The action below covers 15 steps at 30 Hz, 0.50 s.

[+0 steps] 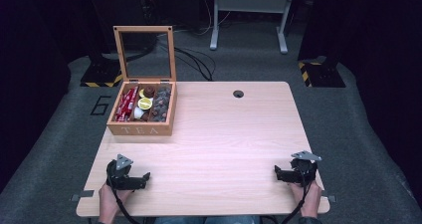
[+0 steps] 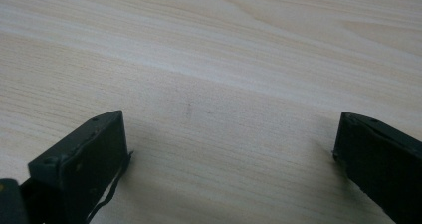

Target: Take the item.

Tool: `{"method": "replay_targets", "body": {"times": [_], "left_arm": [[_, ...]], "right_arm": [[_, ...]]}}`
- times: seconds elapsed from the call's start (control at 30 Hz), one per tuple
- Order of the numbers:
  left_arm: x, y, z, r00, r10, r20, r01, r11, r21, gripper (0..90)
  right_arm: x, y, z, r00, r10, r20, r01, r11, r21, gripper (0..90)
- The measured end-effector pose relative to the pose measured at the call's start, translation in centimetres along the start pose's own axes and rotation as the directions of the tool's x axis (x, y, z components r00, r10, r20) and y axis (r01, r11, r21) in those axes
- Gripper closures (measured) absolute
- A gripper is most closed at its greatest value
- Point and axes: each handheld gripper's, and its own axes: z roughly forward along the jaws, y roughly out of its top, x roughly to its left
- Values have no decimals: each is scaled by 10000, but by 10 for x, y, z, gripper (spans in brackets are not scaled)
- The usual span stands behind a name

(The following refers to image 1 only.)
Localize wooden tea box with lid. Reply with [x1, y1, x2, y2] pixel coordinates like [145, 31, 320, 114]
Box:
[105, 25, 178, 137]

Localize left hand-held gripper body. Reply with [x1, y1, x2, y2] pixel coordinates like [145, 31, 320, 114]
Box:
[105, 153, 146, 191]

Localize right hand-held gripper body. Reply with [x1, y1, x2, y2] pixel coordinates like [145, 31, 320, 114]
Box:
[286, 150, 322, 187]

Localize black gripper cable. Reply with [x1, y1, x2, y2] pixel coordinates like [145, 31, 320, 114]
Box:
[279, 165, 315, 224]
[105, 166, 143, 224]

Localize black base with hazard tape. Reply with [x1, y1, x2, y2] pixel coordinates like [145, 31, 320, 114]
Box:
[80, 53, 124, 89]
[298, 55, 346, 89]

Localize white metal stand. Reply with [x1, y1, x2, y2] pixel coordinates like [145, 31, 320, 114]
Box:
[209, 0, 297, 55]

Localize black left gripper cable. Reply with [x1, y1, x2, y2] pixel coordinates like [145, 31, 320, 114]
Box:
[105, 166, 143, 224]

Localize bundle of red sachets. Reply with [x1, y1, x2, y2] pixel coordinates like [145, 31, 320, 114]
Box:
[114, 85, 139, 122]

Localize pile of dark wrapped candies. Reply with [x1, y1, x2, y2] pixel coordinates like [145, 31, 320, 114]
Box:
[149, 86, 172, 123]

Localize white cable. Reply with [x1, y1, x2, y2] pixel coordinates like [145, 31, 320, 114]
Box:
[195, 0, 233, 37]

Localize person's right hand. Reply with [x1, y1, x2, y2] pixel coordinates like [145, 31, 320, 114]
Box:
[288, 179, 323, 218]

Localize grey table bracket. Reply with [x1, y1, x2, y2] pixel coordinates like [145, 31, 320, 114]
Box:
[320, 190, 337, 204]
[70, 189, 96, 202]

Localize yellow-lidded capsule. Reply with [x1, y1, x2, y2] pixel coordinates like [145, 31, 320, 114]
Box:
[137, 97, 153, 112]

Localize black floor cables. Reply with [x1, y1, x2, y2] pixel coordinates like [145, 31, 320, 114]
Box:
[155, 34, 217, 83]

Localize person's left hand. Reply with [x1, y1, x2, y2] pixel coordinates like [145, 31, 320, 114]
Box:
[98, 183, 134, 218]

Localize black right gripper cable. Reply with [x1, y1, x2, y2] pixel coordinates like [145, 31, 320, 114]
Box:
[279, 165, 315, 224]

